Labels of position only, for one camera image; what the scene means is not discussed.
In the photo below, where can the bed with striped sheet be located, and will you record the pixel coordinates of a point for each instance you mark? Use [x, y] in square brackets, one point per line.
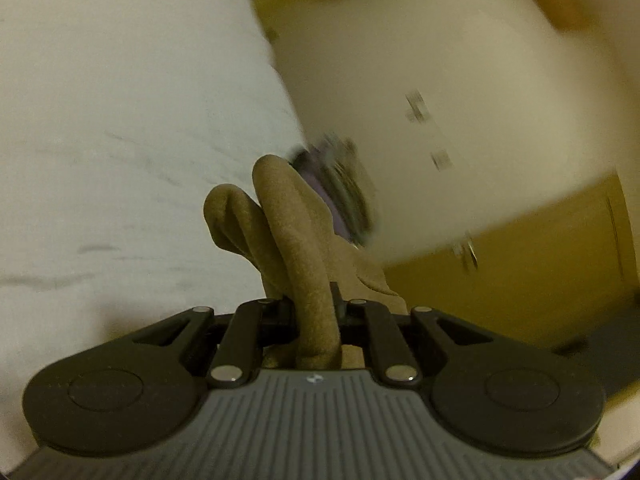
[125, 135]

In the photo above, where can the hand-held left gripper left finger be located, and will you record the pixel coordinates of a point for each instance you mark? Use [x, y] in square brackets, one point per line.
[275, 316]

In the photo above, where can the brown long-sleeved garment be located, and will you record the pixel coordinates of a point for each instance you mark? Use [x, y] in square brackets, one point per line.
[295, 240]

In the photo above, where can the dark purple blurred object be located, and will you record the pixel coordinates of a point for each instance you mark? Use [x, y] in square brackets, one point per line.
[345, 195]

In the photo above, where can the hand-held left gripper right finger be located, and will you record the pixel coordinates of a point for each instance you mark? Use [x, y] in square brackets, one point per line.
[375, 330]

